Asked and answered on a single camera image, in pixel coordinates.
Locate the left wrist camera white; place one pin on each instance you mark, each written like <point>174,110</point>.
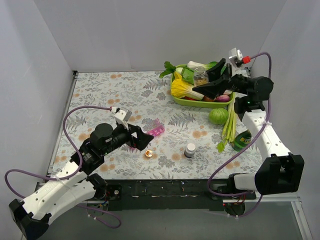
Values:
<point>122,115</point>

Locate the leafy green herb toy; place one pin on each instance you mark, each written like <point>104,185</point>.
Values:
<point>169,69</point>

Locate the green plastic tray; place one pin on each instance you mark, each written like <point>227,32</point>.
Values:
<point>204,104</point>

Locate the gold bottle cap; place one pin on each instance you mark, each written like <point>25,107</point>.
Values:
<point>148,153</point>

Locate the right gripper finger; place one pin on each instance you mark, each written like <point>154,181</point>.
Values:
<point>216,71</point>
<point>213,89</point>

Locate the clear bottle of yellow pills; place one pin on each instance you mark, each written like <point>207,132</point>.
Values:
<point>200,76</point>

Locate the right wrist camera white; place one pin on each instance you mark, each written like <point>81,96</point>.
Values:
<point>237,59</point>

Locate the pink weekly pill organizer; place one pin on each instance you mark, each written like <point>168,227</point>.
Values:
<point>158,129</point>

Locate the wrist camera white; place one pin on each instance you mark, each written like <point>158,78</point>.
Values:
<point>122,115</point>
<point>237,59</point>

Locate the bok choy toy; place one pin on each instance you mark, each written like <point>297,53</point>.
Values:
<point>193,65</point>

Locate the black front table rail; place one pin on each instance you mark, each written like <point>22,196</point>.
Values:
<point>160,194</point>

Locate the green glass bottle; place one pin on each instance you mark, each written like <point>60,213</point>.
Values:
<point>242,140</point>

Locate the brown mushroom toy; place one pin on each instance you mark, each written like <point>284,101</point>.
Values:
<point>207,99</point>

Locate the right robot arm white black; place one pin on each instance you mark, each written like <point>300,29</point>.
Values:
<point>280,171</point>

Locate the yellow napa cabbage toy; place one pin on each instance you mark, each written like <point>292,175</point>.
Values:
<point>180,89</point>

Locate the green napa cabbage toy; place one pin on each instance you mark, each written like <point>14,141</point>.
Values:
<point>187,75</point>

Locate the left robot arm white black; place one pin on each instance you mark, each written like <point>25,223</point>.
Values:
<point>76,181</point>

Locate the floral table mat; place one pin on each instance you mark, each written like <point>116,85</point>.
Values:
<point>148,98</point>

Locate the white bottle blue label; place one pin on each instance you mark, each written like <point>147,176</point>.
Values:
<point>190,150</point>

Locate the celery stalk toy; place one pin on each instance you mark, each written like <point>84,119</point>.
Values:
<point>229,130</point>

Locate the purple onion toy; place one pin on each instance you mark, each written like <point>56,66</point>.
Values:
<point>223,98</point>

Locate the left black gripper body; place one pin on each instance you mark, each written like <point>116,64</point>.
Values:
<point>132,136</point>

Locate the round green cabbage toy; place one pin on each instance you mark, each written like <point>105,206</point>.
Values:
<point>218,116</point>

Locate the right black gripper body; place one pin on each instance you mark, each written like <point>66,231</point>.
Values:
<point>230,78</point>

